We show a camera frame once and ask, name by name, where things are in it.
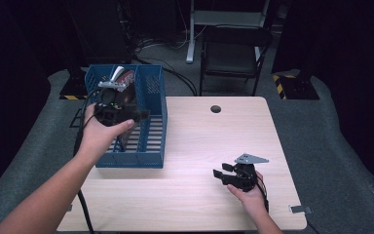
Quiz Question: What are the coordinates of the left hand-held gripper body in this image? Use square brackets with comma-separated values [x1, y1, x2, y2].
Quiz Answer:
[93, 79, 139, 127]

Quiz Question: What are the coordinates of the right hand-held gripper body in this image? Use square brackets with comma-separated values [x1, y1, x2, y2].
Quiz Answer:
[228, 153, 270, 192]

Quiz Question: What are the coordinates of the blue plastic file rack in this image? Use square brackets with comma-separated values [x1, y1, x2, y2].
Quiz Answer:
[84, 63, 168, 169]

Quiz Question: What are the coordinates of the red cover magazine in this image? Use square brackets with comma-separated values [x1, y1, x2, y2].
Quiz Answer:
[110, 65, 138, 152]

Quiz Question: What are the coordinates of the person's right hand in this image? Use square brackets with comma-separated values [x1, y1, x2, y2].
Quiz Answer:
[227, 172, 269, 218]

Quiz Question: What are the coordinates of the person's left hand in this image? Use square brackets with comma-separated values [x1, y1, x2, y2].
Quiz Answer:
[77, 102, 135, 160]

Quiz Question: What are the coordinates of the black striped stand base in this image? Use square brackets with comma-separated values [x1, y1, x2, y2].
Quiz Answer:
[272, 72, 320, 100]
[58, 66, 91, 101]

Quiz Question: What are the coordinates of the black cabinet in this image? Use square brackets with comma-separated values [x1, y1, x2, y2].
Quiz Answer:
[62, 0, 132, 66]

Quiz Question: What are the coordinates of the white metal stand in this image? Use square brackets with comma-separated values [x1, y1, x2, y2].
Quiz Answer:
[185, 0, 271, 64]

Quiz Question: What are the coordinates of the black folding chair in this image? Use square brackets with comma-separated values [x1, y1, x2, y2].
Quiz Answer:
[198, 25, 274, 97]

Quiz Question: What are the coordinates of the right hand-held gripper black cable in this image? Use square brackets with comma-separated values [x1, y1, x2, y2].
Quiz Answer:
[254, 175, 271, 214]

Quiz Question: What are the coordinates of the bundle of floor cables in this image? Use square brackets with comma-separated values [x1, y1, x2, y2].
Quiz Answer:
[132, 35, 199, 97]

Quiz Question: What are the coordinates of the thin black cable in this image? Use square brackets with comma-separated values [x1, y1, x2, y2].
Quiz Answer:
[306, 219, 320, 234]

